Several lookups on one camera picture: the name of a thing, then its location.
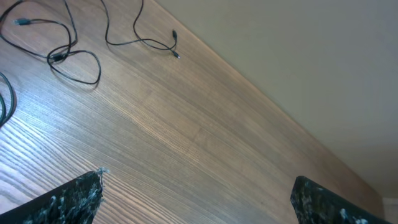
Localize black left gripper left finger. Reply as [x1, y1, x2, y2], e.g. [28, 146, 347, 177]
[1, 169, 107, 224]

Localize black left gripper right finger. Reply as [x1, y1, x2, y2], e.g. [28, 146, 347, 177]
[290, 176, 388, 224]

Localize separated black USB cable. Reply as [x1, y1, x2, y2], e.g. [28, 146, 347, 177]
[62, 0, 181, 60]
[0, 0, 102, 85]

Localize black USB cable bundle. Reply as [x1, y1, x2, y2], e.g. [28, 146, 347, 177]
[0, 72, 16, 128]

